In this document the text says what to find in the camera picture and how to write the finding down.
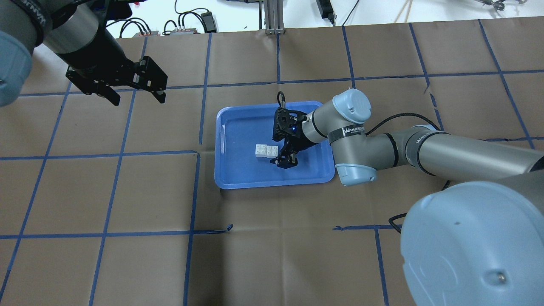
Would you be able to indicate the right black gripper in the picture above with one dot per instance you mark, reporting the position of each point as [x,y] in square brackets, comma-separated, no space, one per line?
[301,140]

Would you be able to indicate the black power adapter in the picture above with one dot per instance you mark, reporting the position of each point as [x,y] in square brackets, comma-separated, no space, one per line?
[326,11]

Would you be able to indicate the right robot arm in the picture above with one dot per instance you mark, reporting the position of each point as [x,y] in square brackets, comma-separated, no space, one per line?
[456,221]

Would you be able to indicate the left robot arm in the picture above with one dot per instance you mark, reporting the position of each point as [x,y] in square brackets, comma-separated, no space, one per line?
[75,31]

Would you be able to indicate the aluminium frame post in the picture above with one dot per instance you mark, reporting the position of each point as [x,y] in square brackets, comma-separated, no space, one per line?
[273,17]

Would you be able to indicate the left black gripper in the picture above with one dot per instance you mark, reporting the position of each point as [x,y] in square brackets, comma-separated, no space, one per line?
[94,60]

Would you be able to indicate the white block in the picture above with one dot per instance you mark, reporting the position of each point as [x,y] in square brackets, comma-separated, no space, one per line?
[261,150]
[271,151]

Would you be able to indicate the brown paper table cover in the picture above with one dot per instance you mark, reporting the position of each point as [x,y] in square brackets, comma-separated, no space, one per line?
[108,205]

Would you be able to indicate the blue plastic tray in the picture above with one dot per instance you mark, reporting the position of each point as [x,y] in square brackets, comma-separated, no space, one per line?
[239,129]

